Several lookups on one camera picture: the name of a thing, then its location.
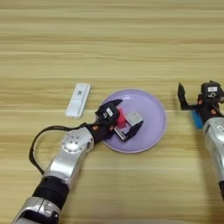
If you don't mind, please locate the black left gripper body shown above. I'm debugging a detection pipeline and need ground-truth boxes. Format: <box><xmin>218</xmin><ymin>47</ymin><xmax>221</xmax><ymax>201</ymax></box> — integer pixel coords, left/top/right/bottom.
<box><xmin>87</xmin><ymin>120</ymin><xmax>130</xmax><ymax>144</ymax></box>

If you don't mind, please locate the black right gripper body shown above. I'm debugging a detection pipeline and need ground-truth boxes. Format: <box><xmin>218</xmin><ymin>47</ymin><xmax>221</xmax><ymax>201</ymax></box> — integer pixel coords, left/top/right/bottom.
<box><xmin>179</xmin><ymin>92</ymin><xmax>224</xmax><ymax>124</ymax></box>

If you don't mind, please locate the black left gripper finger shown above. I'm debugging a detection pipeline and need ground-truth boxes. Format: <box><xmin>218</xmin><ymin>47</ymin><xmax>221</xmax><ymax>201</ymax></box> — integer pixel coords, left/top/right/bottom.
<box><xmin>100</xmin><ymin>98</ymin><xmax>124</xmax><ymax>111</ymax></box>
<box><xmin>122</xmin><ymin>120</ymin><xmax>144</xmax><ymax>143</ymax></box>

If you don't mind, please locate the small silver square block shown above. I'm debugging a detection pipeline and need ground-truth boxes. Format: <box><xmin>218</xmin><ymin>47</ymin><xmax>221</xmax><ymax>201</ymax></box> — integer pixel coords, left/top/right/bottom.
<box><xmin>125</xmin><ymin>110</ymin><xmax>144</xmax><ymax>127</ymax></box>

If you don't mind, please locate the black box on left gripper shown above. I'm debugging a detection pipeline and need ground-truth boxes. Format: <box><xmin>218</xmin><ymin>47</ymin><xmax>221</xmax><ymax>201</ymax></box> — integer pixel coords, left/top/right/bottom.
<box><xmin>95</xmin><ymin>102</ymin><xmax>121</xmax><ymax>125</ymax></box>

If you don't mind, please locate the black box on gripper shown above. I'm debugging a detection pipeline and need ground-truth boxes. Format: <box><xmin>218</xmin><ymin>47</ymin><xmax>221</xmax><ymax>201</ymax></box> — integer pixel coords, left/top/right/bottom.
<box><xmin>200</xmin><ymin>81</ymin><xmax>222</xmax><ymax>101</ymax></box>
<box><xmin>95</xmin><ymin>102</ymin><xmax>121</xmax><ymax>125</ymax></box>

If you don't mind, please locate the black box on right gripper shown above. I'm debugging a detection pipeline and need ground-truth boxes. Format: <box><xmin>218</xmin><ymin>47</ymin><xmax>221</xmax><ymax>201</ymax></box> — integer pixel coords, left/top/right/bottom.
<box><xmin>200</xmin><ymin>81</ymin><xmax>222</xmax><ymax>101</ymax></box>

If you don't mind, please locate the purple round plate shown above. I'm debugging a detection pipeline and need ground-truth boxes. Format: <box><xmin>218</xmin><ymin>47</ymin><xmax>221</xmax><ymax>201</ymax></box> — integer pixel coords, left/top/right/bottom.
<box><xmin>100</xmin><ymin>88</ymin><xmax>167</xmax><ymax>154</ymax></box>

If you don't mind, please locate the white rectangular stick device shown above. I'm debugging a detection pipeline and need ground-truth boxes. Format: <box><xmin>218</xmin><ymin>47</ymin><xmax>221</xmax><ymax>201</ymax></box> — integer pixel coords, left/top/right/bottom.
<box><xmin>64</xmin><ymin>82</ymin><xmax>92</xmax><ymax>120</ymax></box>

